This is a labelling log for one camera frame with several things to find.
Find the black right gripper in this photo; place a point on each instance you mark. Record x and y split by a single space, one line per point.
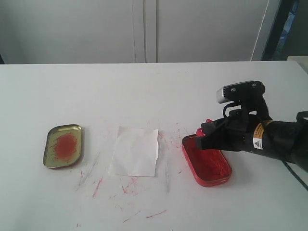
238 134

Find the red stamp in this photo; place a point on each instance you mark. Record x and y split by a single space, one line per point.
200 132

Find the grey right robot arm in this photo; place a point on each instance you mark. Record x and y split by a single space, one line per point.
285 141

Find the red rectangular tin tray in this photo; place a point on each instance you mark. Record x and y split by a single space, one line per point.
209 167

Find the white paper sheet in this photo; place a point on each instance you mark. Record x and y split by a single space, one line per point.
135 152

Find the neighbouring beige table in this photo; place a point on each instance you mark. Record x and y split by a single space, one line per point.
301 60

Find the gold tin lid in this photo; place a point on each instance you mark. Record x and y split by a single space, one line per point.
63 146

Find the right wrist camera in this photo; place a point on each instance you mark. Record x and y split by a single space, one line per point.
248 95

